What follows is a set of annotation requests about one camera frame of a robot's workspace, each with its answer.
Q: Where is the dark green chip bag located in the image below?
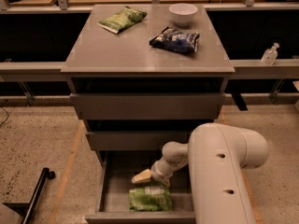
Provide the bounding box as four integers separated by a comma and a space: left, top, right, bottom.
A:
98, 7, 147, 35

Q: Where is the black cable on floor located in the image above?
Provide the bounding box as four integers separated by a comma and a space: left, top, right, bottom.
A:
0, 105, 10, 129

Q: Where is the grey drawer cabinet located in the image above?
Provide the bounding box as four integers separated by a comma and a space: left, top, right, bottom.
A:
60, 4, 235, 170

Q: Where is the grey metal rail shelf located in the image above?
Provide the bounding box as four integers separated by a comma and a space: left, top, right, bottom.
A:
0, 59, 299, 82

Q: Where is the black metal leg with wheel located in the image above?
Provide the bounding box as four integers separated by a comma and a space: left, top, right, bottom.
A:
21, 167, 55, 224

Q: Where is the blue chip bag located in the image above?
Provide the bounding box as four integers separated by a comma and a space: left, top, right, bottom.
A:
149, 27, 200, 54

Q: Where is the white bowl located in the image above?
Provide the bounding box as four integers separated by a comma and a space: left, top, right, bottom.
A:
169, 3, 198, 27

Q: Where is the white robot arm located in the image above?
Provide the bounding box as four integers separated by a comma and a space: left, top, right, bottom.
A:
132, 123, 269, 224

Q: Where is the light green rice chip bag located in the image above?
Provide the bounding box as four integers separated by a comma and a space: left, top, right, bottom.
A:
129, 184, 172, 212

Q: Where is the grey top drawer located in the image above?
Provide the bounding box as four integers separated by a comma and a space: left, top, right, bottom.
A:
70, 93, 225, 120

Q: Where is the grey open bottom drawer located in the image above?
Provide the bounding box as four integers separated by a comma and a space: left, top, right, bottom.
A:
85, 150, 195, 224

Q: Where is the clear sanitizer bottle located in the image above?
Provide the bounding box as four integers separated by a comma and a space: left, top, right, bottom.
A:
261, 43, 279, 65

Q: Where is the grey middle drawer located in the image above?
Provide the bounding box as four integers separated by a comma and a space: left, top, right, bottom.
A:
86, 131, 191, 151

